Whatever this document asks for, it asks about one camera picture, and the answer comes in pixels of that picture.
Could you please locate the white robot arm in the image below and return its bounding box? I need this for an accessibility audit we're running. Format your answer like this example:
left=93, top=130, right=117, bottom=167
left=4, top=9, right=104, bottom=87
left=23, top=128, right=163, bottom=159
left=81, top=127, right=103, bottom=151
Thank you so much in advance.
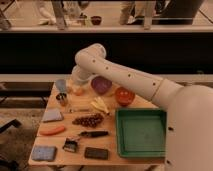
left=72, top=43, right=213, bottom=171

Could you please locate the small metal cup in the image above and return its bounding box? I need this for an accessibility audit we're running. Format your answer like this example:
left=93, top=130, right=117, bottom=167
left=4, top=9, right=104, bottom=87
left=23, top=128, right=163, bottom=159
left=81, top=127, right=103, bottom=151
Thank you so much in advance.
left=56, top=93, right=68, bottom=106

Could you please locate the blue-grey plastic cup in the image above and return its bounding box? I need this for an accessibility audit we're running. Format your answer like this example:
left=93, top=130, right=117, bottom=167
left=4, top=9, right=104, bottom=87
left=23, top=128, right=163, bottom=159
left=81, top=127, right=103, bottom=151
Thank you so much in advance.
left=55, top=79, right=67, bottom=93

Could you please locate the purple bowl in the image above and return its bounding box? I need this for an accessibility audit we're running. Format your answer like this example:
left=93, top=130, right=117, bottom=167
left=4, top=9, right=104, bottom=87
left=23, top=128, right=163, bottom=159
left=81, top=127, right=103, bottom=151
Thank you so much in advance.
left=91, top=76, right=112, bottom=95

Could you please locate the yellow banana bunch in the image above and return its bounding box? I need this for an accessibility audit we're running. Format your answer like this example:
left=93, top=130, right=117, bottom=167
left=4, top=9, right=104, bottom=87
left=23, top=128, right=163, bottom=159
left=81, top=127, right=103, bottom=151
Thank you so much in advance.
left=91, top=97, right=110, bottom=115

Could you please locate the red bowl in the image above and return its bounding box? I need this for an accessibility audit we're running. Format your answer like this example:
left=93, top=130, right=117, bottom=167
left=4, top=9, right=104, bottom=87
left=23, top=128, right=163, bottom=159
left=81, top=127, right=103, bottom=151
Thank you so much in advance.
left=115, top=87, right=135, bottom=106

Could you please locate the bunch of dark grapes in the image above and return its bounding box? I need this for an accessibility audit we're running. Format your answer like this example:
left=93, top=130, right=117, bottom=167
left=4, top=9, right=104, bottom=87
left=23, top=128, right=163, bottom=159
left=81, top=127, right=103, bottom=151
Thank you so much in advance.
left=72, top=113, right=104, bottom=128

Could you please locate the metal utensil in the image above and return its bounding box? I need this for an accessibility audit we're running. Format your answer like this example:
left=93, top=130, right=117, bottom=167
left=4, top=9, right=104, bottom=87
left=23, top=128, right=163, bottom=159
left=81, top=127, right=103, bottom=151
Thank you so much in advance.
left=68, top=108, right=91, bottom=113

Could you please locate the wooden table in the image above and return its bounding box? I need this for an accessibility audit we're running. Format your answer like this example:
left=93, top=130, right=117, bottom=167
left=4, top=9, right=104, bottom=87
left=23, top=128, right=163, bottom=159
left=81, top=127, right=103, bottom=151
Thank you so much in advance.
left=28, top=84, right=164, bottom=166

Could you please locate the green plastic tray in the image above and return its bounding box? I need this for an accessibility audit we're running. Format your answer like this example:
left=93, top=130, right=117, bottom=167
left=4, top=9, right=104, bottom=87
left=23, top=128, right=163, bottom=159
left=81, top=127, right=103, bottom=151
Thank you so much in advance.
left=115, top=108, right=167, bottom=158

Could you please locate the blue-grey cloth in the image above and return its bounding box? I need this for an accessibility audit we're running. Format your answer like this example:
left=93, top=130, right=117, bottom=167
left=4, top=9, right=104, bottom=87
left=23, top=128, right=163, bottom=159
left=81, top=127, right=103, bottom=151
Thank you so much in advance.
left=42, top=108, right=63, bottom=122

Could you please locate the dark bowl in background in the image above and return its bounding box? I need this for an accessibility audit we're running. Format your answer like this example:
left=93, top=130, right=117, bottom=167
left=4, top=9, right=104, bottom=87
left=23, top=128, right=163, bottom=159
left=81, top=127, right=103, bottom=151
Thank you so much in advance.
left=90, top=16, right=102, bottom=25

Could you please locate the black rectangular block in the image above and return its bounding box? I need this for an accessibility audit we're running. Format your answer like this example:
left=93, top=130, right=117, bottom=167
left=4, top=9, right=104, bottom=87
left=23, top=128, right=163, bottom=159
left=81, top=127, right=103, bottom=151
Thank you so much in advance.
left=84, top=147, right=108, bottom=160

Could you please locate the small metal binder clip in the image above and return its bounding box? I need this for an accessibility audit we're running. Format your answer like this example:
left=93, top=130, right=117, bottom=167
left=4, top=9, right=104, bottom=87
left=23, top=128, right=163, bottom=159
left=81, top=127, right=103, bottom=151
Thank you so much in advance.
left=63, top=138, right=78, bottom=153

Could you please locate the orange carrot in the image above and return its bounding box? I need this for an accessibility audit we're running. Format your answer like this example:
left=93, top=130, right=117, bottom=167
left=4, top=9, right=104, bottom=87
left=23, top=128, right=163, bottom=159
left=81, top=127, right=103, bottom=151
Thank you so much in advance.
left=39, top=126, right=66, bottom=136

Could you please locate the blue sponge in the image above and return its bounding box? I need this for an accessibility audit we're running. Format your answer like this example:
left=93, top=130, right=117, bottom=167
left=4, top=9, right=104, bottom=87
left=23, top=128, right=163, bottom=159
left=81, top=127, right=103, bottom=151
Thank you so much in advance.
left=31, top=146, right=57, bottom=162

